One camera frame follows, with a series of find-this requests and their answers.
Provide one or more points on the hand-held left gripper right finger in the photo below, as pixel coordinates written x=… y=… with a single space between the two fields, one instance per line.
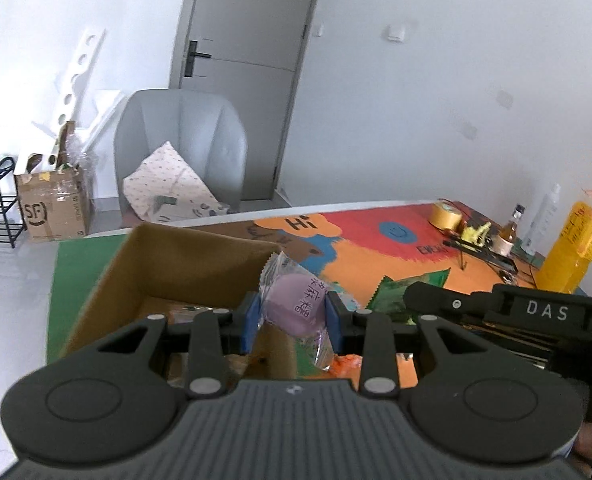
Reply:
x=335 y=322

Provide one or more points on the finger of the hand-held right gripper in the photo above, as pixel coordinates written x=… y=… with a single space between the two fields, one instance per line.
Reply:
x=450 y=302

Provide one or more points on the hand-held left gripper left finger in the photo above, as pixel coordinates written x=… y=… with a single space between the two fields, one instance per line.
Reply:
x=250 y=320

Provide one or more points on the purple snack packet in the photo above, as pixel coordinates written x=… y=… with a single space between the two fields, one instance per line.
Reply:
x=296 y=305

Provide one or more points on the green snack packet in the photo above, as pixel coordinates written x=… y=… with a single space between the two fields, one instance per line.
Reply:
x=390 y=297

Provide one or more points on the brown cardboard box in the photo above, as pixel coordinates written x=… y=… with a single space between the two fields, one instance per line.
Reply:
x=176 y=270

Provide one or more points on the black folding stand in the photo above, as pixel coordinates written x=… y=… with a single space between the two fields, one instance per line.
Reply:
x=485 y=256

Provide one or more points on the large yellow snack bag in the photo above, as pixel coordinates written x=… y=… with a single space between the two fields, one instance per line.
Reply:
x=573 y=250

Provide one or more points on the yellow clip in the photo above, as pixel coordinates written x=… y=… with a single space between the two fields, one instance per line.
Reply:
x=475 y=234

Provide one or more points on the colourful cat printed table mat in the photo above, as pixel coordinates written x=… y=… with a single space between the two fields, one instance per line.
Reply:
x=365 y=245

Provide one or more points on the small glass bottle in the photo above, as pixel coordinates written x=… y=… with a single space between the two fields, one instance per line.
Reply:
x=507 y=235

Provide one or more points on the yellow tape roll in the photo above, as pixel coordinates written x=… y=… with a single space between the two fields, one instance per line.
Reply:
x=445 y=216

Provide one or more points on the white plastic bottle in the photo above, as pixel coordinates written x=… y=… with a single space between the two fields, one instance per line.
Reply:
x=540 y=225

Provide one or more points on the dotted white cushion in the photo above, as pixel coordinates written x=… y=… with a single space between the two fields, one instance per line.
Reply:
x=166 y=180

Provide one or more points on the grey chair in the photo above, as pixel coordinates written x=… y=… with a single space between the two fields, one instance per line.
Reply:
x=186 y=125

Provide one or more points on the grey door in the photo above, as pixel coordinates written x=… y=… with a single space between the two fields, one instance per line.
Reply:
x=246 y=110

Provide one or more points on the taped cardboard box with clutter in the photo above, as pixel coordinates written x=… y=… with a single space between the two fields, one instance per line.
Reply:
x=56 y=210

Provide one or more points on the white foam pieces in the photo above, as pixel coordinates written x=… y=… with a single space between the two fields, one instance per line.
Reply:
x=103 y=110

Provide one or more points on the white perforated board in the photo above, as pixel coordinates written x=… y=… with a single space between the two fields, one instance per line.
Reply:
x=78 y=65

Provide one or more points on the small white wall switch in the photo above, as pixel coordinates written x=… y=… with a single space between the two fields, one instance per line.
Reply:
x=318 y=30

